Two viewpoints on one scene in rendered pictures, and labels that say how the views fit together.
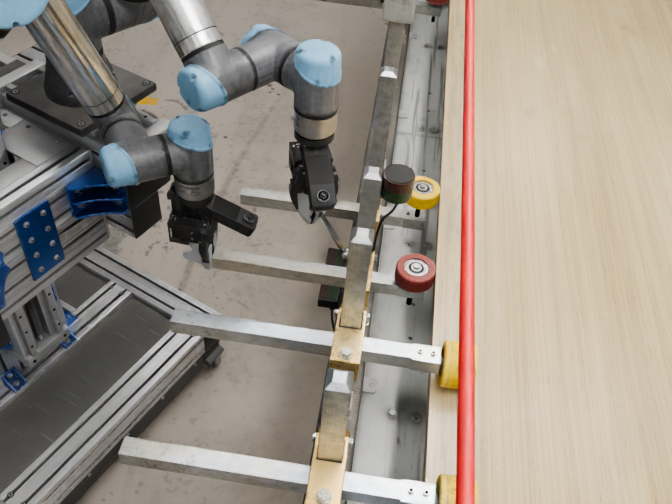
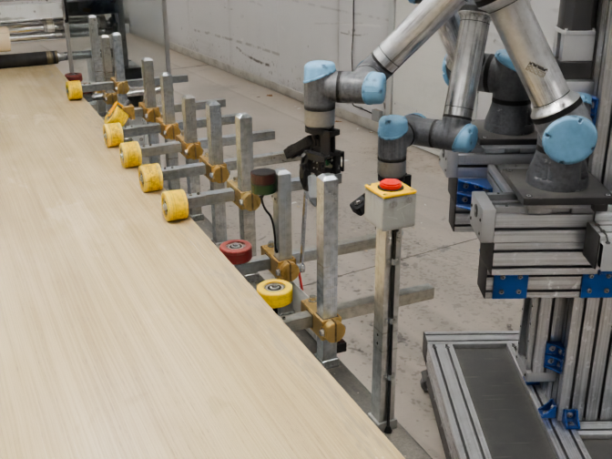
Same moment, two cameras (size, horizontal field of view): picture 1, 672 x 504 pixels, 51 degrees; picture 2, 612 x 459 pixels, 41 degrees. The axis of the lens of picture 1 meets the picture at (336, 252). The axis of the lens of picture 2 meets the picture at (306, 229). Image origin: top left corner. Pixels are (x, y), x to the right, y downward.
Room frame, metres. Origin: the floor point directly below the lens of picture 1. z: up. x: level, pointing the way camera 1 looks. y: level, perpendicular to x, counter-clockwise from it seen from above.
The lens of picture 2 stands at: (2.69, -0.89, 1.72)
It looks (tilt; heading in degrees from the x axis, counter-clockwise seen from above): 23 degrees down; 151
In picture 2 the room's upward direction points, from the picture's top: straight up
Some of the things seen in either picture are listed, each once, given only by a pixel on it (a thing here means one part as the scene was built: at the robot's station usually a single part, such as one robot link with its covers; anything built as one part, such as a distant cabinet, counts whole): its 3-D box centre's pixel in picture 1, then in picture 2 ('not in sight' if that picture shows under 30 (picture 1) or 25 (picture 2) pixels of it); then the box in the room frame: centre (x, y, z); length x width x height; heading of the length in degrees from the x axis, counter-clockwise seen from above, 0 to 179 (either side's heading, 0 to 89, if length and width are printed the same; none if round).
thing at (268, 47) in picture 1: (268, 58); (362, 86); (1.07, 0.14, 1.29); 0.11 x 0.11 x 0.08; 49
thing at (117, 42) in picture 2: not in sight; (121, 89); (-0.72, 0.07, 0.93); 0.03 x 0.03 x 0.48; 86
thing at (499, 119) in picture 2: not in sight; (510, 112); (0.86, 0.81, 1.09); 0.15 x 0.15 x 0.10
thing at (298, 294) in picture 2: not in sight; (297, 302); (1.06, -0.03, 0.75); 0.26 x 0.01 x 0.10; 176
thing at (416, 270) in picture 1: (412, 284); (236, 264); (0.98, -0.16, 0.85); 0.08 x 0.08 x 0.11
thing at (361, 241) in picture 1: (350, 330); (246, 198); (0.78, -0.04, 0.94); 0.03 x 0.03 x 0.48; 86
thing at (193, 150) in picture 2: not in sight; (188, 147); (0.26, 0.00, 0.95); 0.13 x 0.06 x 0.05; 176
